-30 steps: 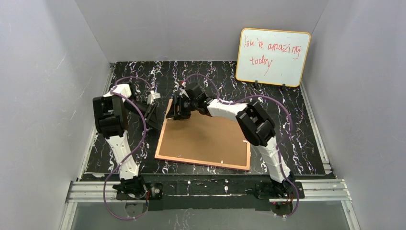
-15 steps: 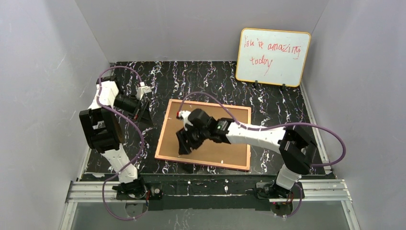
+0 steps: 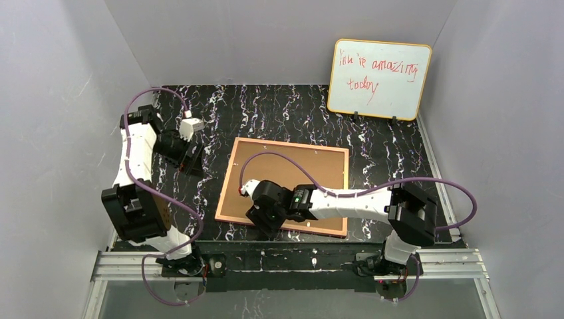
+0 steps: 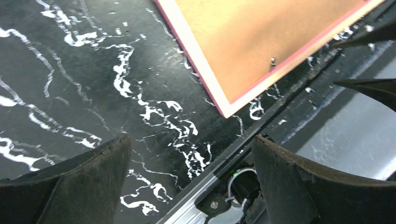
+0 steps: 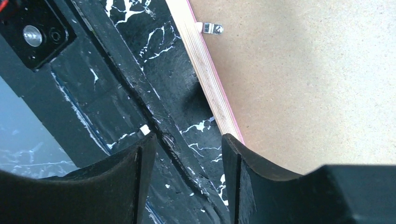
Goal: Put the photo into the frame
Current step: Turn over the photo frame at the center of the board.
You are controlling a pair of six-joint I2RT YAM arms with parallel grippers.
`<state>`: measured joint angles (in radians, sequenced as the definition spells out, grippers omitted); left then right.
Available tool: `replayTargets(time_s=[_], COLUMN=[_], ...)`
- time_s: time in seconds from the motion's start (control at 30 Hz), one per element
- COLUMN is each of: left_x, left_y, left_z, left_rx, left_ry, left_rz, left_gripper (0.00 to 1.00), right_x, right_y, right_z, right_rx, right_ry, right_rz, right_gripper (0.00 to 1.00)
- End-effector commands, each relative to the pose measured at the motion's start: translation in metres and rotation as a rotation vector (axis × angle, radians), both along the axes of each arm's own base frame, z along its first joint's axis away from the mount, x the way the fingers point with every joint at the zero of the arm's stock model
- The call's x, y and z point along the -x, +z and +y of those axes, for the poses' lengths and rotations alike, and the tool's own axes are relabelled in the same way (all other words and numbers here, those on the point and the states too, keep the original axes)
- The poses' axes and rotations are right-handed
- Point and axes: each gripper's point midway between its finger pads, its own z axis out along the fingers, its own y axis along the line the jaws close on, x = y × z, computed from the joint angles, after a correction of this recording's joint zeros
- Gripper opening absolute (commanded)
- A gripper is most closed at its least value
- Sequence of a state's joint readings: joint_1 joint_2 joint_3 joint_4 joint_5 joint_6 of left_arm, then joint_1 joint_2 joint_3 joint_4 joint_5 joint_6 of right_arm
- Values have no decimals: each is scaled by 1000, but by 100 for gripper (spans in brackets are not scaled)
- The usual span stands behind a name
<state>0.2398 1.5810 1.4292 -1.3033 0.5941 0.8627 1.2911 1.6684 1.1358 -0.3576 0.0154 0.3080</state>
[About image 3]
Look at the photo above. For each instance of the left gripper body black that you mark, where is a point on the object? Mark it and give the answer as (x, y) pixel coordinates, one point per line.
(191, 156)

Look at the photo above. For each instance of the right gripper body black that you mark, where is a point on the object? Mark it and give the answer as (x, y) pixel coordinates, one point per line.
(263, 216)

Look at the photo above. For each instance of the brown backing board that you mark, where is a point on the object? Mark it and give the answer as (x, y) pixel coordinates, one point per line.
(282, 167)

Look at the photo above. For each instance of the pink wooden photo frame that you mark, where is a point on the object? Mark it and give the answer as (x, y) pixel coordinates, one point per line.
(220, 207)

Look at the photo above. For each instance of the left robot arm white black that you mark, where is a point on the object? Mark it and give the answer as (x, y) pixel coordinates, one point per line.
(138, 215)

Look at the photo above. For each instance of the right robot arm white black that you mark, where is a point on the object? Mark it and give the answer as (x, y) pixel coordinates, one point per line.
(406, 208)

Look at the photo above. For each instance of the whiteboard with red writing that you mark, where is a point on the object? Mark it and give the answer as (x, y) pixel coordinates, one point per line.
(378, 79)

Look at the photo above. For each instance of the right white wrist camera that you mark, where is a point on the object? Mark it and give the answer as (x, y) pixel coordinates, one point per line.
(247, 188)

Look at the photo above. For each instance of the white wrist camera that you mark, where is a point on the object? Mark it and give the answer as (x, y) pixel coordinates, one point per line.
(189, 126)
(247, 188)

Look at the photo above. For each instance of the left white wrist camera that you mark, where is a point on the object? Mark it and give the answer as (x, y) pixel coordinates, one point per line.
(189, 126)

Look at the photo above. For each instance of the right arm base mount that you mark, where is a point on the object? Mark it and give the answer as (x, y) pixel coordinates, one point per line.
(375, 265)

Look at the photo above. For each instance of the aluminium rail at front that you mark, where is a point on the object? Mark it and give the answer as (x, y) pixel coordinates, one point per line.
(430, 263)

